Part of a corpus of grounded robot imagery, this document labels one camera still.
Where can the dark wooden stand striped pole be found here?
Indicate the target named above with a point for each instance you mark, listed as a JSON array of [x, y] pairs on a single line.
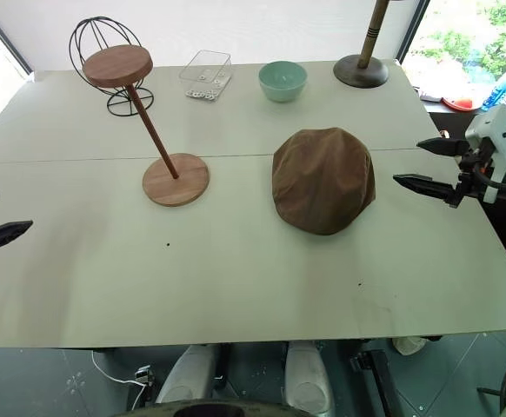
[[361, 74]]

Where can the black table frame leg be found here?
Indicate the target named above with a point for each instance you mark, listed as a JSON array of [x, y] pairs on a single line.
[[383, 378]]

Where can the silver robot leg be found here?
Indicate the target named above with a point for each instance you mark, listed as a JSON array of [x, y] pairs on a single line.
[[307, 378], [185, 378]]

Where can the white crumpled object under table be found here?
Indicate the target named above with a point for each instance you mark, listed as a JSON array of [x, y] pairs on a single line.
[[409, 345]]

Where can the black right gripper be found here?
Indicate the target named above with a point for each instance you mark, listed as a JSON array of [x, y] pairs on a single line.
[[474, 167]]

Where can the light green bowl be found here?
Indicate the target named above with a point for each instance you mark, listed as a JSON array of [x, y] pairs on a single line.
[[282, 89]]

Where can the clear plastic box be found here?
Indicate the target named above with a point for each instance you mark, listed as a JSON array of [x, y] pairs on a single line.
[[224, 65]]

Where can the red orange dish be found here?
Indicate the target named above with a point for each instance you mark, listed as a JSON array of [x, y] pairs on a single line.
[[459, 104]]

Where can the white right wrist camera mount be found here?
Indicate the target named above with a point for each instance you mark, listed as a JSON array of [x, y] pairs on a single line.
[[503, 130]]

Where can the dark rounded robot torso shape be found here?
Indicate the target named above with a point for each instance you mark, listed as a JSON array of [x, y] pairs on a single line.
[[227, 410]]

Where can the brown flat cap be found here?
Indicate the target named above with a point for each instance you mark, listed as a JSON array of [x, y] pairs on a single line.
[[322, 182]]

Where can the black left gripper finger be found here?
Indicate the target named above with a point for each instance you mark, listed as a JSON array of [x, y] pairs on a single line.
[[1, 234]]

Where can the wooden hat stand round top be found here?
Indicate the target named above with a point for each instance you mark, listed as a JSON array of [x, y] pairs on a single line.
[[118, 64]]

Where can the black window frame bar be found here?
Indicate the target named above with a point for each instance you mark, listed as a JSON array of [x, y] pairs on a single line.
[[7, 37], [414, 30]]

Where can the blue plastic water bottle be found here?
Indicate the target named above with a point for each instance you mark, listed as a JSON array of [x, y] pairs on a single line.
[[503, 87]]

